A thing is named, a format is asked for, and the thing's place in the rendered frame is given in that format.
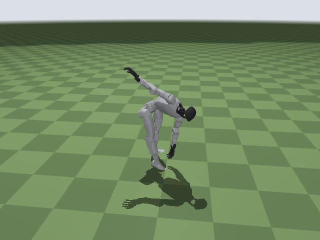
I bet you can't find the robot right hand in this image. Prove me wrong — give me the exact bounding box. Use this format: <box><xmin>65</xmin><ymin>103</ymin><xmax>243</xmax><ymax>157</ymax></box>
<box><xmin>124</xmin><ymin>67</ymin><xmax>140</xmax><ymax>82</ymax></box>

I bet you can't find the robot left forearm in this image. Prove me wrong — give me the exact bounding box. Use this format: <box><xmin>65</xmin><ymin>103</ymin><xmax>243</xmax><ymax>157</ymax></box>
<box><xmin>171</xmin><ymin>133</ymin><xmax>179</xmax><ymax>147</ymax></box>

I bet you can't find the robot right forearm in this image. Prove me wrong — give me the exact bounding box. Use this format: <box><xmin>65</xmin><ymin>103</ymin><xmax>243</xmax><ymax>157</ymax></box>
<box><xmin>136</xmin><ymin>76</ymin><xmax>157</xmax><ymax>91</ymax></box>

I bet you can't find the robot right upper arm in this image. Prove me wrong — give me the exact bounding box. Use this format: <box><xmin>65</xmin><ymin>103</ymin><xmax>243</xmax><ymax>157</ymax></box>
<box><xmin>149</xmin><ymin>88</ymin><xmax>177</xmax><ymax>105</ymax></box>

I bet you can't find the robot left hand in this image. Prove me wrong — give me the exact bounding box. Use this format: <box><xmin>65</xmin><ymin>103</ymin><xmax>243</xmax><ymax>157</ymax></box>
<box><xmin>167</xmin><ymin>144</ymin><xmax>176</xmax><ymax>159</ymax></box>

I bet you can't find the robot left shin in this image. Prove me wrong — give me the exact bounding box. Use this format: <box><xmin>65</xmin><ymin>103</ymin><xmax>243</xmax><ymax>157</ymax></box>
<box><xmin>154</xmin><ymin>131</ymin><xmax>159</xmax><ymax>145</ymax></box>

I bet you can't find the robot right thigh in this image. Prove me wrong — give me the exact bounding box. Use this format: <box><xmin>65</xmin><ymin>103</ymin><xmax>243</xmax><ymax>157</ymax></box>
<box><xmin>138</xmin><ymin>106</ymin><xmax>155</xmax><ymax>141</ymax></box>

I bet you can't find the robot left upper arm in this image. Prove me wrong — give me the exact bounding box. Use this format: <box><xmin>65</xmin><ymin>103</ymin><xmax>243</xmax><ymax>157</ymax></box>
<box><xmin>172</xmin><ymin>117</ymin><xmax>183</xmax><ymax>134</ymax></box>

